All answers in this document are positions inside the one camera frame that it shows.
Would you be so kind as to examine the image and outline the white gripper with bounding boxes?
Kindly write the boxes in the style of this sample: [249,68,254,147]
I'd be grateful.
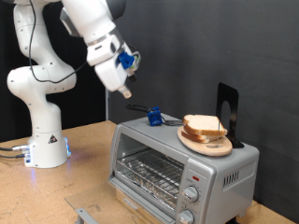
[93,56,133,100]

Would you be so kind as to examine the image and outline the black spatula with blue block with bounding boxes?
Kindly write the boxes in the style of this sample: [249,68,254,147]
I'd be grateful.
[125,104,185,127]

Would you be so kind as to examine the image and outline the glass oven door with handle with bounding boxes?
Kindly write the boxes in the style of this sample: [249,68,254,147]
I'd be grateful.
[64,178,177,224]

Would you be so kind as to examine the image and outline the silver oven knob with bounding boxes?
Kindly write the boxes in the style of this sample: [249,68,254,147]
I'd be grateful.
[177,208,196,224]
[181,185,200,203]

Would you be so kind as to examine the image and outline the silver toaster oven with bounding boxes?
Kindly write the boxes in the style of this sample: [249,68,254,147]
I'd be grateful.
[107,112,261,224]

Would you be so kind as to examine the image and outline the vertical metal pole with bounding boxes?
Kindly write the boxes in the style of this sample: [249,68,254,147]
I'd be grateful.
[105,88,111,121]

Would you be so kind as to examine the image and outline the round wooden board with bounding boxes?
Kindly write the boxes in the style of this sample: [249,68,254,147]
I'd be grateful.
[177,125,234,158]

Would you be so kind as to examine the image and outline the aluminium foil sheet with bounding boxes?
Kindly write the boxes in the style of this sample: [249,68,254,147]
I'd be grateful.
[120,155,184,210]

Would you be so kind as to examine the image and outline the black metal bookend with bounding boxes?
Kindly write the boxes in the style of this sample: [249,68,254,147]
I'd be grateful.
[215,82,246,149]

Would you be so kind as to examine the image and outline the wrist camera on blue mount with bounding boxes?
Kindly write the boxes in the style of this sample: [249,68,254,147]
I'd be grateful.
[117,50,142,78]

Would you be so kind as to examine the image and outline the metal wire oven rack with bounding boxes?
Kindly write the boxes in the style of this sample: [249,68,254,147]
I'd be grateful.
[115,148,185,203]

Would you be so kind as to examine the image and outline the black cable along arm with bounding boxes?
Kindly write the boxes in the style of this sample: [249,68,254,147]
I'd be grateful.
[27,0,90,85]

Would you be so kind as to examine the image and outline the cable with silver connector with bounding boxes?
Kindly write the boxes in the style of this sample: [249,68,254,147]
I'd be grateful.
[0,144,31,153]

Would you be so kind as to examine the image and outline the thin black base cable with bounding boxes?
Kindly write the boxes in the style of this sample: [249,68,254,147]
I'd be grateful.
[0,153,28,160]

